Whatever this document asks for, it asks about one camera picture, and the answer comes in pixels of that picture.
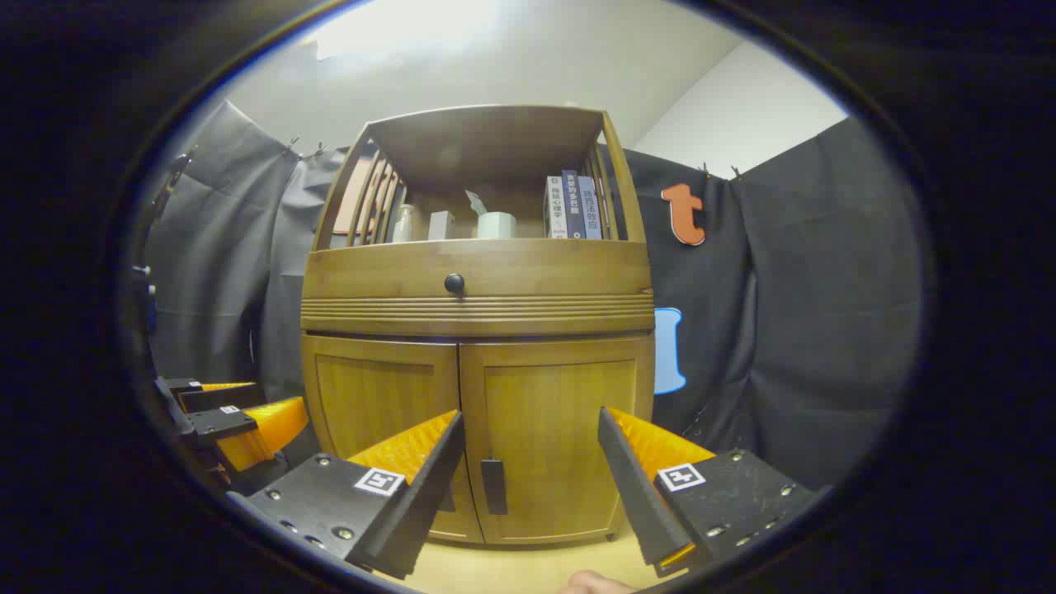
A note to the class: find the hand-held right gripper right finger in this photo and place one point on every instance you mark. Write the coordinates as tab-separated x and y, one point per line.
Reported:
639	503

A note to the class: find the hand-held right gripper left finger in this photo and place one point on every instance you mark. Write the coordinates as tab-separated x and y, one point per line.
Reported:
429	503

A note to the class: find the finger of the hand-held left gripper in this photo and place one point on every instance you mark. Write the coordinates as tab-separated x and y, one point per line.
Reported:
223	423
214	398

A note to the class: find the wooden shoe cabinet door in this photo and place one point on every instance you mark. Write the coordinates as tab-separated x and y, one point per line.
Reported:
561	388
371	388

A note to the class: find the wooden double-door shoe cabinet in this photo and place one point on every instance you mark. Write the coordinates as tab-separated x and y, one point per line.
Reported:
487	136

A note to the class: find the wooden cabinet drawer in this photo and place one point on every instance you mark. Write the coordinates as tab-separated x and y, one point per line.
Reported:
544	271

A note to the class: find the black round drawer knob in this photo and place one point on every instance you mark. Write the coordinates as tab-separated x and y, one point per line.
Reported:
454	283

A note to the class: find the black backdrop cloth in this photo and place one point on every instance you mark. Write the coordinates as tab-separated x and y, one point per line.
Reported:
808	313

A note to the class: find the small clear bottle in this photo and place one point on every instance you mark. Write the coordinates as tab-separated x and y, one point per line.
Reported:
403	224

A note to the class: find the small white box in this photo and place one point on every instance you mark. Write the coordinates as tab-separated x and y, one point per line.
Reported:
441	225

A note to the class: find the white cup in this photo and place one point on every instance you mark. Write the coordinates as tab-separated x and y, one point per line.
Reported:
497	226

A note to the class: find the navy spine book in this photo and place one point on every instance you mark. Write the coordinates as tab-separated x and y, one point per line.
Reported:
573	206

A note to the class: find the white spine book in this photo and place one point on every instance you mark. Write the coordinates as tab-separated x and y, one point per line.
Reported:
557	210

